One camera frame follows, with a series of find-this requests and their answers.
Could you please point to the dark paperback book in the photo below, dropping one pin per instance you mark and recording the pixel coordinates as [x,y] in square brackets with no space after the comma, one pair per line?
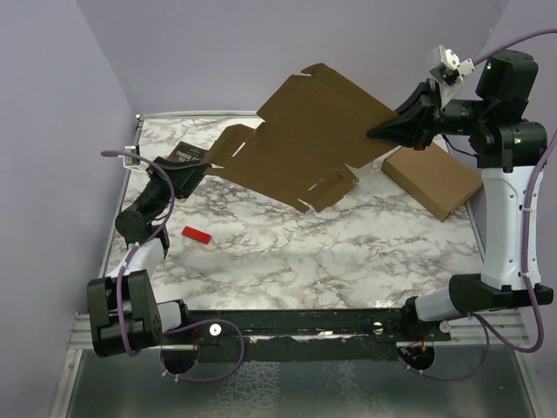
[184,153]

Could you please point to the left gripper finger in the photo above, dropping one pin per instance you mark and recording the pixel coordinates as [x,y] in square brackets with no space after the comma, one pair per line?
[166,163]
[193,179]

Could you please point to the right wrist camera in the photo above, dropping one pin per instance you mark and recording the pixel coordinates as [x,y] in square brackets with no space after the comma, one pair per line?
[449,72]

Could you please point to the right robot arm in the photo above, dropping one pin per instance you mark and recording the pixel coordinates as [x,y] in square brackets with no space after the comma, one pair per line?
[509,152]

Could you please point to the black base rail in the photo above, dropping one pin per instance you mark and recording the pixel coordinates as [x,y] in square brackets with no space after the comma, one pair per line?
[299,335]

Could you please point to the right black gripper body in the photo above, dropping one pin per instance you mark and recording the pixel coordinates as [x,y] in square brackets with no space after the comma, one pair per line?
[456,117]

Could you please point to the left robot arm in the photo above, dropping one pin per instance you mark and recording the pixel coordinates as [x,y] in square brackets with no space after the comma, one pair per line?
[124,315]

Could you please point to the closed brown cardboard box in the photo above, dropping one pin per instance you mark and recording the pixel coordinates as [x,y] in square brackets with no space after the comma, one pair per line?
[433,177]

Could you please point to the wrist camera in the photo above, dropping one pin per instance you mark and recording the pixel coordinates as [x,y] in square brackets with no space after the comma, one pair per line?
[449,72]
[130,159]

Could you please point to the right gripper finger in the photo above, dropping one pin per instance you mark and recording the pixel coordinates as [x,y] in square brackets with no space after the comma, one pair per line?
[404,131]
[417,103]

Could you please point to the red flat block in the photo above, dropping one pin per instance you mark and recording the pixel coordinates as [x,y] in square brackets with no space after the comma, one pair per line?
[197,235]

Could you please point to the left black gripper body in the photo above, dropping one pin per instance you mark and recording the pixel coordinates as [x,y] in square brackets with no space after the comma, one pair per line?
[157,193]

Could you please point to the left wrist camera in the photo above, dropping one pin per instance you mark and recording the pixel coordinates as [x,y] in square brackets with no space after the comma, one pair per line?
[130,159]

